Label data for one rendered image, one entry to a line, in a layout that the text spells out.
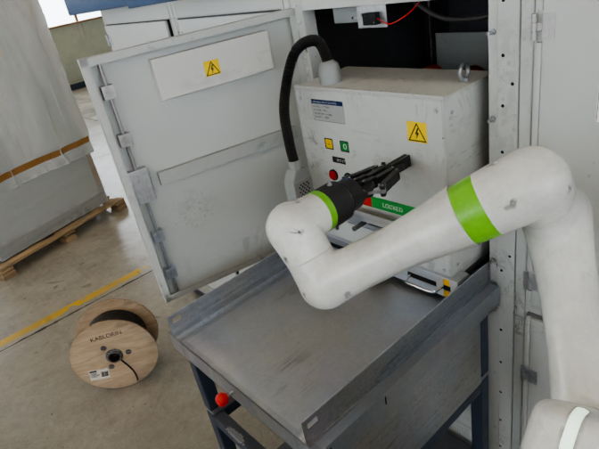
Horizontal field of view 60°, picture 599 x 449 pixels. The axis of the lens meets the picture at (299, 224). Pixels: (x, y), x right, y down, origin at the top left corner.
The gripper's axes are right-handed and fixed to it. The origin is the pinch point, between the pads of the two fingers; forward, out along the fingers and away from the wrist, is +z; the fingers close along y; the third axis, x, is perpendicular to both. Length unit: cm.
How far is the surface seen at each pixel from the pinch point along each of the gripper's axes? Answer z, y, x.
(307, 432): -51, 14, -35
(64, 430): -82, -141, -122
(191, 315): -45, -42, -35
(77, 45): 320, -1112, -37
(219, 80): -11, -52, 21
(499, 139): 16.0, 17.0, 2.9
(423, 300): -0.3, 4.3, -38.4
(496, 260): 16.2, 15.8, -30.9
